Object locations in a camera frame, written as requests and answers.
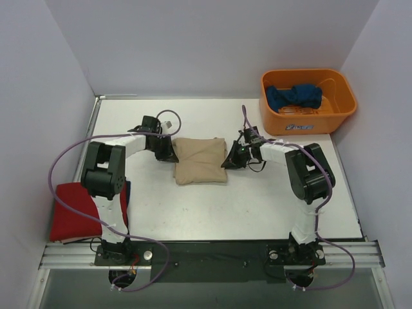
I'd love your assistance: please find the beige t shirt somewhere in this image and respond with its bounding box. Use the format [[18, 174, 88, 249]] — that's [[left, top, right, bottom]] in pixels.
[[173, 138, 227, 185]]

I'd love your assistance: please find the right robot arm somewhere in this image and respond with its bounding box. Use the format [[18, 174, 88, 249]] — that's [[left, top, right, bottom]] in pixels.
[[221, 127, 335, 264]]

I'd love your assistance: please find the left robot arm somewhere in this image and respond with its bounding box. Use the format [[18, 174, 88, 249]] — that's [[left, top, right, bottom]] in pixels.
[[80, 116, 178, 265]]

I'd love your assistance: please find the orange plastic basket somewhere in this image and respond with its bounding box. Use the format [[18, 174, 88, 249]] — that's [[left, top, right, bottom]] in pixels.
[[259, 69, 357, 135]]

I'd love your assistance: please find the crumpled blue t shirt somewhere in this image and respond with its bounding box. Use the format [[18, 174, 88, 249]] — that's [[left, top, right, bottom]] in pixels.
[[265, 84, 323, 113]]

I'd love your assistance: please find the folded red t shirt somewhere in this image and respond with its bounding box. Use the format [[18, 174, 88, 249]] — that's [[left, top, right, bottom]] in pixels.
[[50, 181, 131, 243]]

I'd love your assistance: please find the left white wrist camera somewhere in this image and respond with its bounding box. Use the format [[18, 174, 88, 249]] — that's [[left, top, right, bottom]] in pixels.
[[160, 121, 173, 135]]

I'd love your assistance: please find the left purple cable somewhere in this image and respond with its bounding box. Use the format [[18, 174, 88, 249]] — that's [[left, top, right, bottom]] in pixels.
[[47, 109, 183, 293]]

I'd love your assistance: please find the purple cable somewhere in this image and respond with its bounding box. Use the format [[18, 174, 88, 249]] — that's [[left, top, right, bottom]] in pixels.
[[241, 104, 357, 292], [47, 109, 183, 293]]

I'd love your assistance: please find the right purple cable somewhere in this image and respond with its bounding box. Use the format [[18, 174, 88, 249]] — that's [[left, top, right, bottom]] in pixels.
[[241, 104, 357, 292]]

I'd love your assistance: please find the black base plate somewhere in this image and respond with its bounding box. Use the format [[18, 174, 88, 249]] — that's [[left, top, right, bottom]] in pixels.
[[95, 239, 326, 286]]

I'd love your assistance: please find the aluminium rail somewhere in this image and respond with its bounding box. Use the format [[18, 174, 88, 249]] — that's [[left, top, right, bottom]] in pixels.
[[39, 241, 385, 270]]

